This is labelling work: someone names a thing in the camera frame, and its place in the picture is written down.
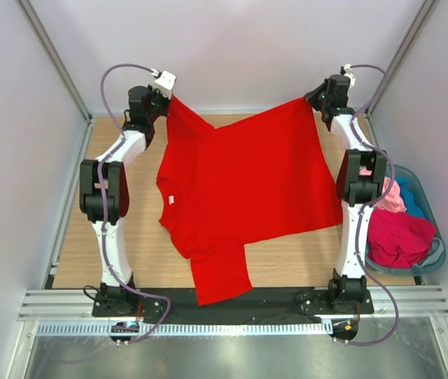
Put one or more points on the grey t shirt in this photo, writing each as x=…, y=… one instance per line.
x=434, y=253

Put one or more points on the teal plastic laundry basket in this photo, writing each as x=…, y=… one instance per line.
x=421, y=200

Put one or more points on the light pink t shirt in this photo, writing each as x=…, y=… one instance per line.
x=393, y=201

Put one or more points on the slotted cable duct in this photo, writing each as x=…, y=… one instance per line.
x=128, y=328

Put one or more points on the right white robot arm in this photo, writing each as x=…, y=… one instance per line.
x=360, y=181

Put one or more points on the magenta t shirt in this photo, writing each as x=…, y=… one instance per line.
x=398, y=240

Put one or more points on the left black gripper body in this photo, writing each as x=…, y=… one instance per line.
x=160, y=105

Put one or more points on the red t shirt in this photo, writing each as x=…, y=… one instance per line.
x=262, y=177

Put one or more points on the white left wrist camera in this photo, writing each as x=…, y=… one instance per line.
x=164, y=82

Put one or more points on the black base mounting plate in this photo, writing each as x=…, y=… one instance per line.
x=261, y=306

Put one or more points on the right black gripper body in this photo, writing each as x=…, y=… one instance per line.
x=318, y=98

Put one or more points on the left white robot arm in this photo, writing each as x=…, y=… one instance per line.
x=105, y=200

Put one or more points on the blue t shirt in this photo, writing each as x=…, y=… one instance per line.
x=408, y=198

